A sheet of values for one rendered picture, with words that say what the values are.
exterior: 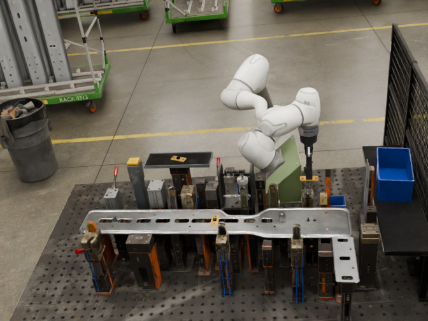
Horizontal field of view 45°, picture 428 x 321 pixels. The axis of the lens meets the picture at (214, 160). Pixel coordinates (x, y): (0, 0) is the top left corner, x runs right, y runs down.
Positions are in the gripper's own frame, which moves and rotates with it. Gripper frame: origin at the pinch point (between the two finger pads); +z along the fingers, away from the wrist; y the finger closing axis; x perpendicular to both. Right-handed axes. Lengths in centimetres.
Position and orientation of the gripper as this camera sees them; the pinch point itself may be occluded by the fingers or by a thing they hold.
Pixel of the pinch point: (309, 171)
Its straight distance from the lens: 243.0
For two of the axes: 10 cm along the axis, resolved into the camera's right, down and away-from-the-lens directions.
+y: -1.2, 5.4, -8.3
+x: 9.9, -0.3, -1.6
